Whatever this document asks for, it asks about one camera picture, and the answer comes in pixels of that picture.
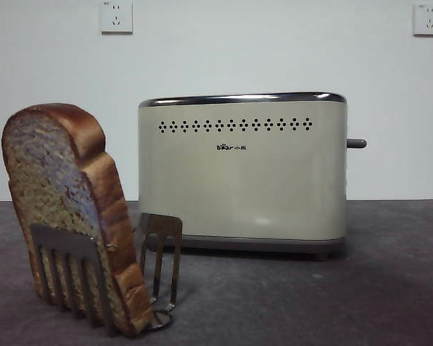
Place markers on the white wall socket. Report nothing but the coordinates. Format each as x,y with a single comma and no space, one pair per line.
117,17
425,19

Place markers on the cream toaster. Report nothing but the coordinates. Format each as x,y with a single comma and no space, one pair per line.
245,187

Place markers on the grey toaster lever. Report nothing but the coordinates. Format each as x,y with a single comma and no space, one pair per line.
357,143

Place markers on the brown toast bread slice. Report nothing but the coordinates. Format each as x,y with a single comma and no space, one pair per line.
50,162

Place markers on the steel toast rack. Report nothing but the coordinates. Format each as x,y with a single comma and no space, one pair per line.
65,239

